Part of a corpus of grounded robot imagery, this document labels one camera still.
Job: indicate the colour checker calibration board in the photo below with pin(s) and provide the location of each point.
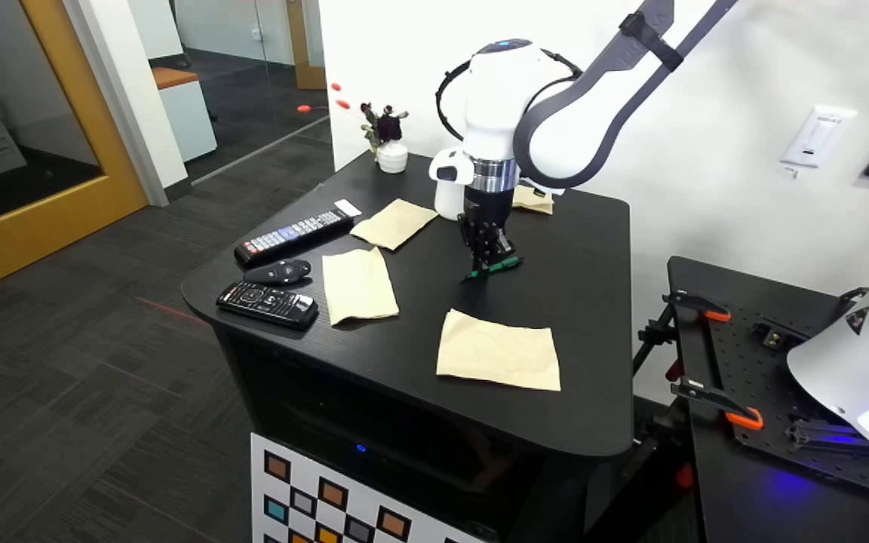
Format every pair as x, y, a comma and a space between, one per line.
299, 471

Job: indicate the yellow framed glass door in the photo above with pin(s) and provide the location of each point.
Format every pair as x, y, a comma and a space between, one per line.
52, 216

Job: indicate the black cart table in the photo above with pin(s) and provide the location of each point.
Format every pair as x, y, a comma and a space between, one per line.
355, 401

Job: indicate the brown paper napkin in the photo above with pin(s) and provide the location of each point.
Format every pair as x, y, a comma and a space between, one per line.
536, 200

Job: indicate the cream paper napkin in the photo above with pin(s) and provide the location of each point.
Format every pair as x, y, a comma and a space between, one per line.
499, 352
359, 287
392, 224

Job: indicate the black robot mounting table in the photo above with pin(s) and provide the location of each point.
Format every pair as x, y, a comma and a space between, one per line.
756, 483

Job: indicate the dark red dried flowers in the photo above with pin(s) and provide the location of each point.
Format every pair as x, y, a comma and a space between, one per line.
385, 126

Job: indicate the wide black remote control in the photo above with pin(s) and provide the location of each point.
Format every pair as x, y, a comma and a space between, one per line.
267, 306

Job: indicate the small white vase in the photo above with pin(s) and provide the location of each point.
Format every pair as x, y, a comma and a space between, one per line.
392, 158

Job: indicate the white wall switch plate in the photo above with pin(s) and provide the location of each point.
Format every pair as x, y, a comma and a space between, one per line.
816, 137

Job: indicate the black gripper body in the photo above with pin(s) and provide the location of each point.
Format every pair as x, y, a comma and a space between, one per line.
486, 212

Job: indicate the white printed mug cup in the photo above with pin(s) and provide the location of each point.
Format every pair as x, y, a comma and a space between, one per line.
447, 197

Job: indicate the white cabinet wooden top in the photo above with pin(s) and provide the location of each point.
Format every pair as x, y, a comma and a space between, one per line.
189, 122

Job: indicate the green pen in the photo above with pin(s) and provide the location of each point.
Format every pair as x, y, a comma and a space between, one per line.
501, 266

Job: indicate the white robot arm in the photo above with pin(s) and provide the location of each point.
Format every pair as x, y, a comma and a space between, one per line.
499, 101

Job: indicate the small red marker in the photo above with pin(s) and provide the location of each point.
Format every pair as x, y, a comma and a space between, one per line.
335, 88
346, 105
303, 108

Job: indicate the long black remote control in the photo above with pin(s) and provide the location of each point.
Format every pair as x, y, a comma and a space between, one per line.
294, 233

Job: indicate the small oval black remote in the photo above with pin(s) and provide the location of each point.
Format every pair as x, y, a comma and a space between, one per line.
278, 273

